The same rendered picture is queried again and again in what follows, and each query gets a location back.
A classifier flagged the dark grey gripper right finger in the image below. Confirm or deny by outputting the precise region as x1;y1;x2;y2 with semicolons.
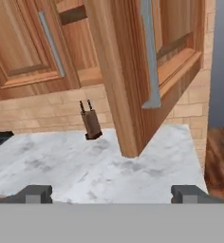
170;184;224;204

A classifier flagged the grey bar door handle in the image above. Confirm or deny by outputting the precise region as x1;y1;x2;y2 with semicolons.
38;10;66;79
140;0;162;110

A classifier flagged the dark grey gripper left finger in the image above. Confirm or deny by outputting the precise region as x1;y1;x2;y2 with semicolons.
0;184;53;204

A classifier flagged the wooden wall cabinet body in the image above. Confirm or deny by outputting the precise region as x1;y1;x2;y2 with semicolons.
54;0;104;88

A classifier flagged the wooden cabinet door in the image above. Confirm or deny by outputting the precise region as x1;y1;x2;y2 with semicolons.
83;0;207;159
0;0;82;103

